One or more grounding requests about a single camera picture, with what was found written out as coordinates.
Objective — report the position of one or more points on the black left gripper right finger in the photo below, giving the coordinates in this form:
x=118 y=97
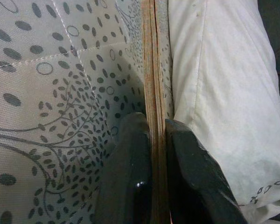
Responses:
x=196 y=186

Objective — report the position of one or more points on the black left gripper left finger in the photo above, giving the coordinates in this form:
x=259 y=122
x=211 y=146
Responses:
x=126 y=175

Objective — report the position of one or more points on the white pillow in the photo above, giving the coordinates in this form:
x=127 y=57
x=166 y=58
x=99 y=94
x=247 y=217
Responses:
x=228 y=93

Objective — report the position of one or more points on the colourful children's book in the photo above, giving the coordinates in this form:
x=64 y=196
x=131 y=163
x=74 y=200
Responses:
x=154 y=70

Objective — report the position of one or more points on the grey patterned mattress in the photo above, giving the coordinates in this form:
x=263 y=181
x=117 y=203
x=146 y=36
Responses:
x=49 y=93

